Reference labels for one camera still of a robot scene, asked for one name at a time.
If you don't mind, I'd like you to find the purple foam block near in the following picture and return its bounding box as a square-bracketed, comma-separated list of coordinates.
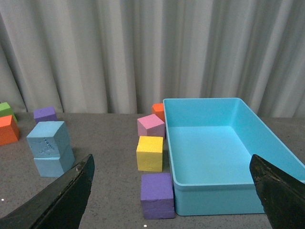
[140, 173, 175, 219]

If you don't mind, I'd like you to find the pink foam block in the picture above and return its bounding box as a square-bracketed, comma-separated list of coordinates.
[137, 114, 165, 137]

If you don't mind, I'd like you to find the purple foam block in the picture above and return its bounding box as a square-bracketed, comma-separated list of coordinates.
[33, 106, 58, 123]
[140, 173, 175, 219]

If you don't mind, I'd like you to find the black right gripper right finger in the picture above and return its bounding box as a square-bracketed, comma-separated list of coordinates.
[249, 154, 305, 229]

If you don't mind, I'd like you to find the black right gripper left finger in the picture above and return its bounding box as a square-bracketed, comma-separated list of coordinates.
[0, 154, 95, 229]

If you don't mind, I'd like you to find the yellow foam block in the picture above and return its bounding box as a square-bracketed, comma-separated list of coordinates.
[136, 136, 163, 172]

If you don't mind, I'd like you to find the light blue dented foam block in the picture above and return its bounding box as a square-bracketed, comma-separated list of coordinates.
[26, 121, 70, 158]

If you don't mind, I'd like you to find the light blue plastic bin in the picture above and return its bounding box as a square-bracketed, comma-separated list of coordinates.
[163, 98, 305, 216]

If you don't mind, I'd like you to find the orange foam block behind bin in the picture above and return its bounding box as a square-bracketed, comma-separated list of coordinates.
[152, 103, 165, 122]

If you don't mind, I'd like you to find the purple foam block far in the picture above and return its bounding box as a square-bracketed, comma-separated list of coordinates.
[33, 106, 58, 123]

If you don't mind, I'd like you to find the grey curtain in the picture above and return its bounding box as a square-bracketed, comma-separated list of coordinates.
[0, 0, 305, 117]

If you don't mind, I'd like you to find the green foam block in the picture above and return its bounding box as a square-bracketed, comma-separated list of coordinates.
[0, 102, 18, 123]

